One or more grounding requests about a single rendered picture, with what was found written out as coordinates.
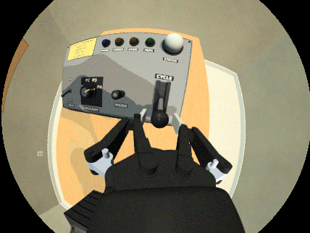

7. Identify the dark grey control console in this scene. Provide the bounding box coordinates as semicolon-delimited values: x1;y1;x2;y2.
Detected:
61;32;193;129

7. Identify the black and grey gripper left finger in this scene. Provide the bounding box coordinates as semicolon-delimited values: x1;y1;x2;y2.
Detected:
84;109;158;178

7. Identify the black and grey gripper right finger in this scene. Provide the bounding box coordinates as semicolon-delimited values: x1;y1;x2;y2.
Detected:
172;113;233;185

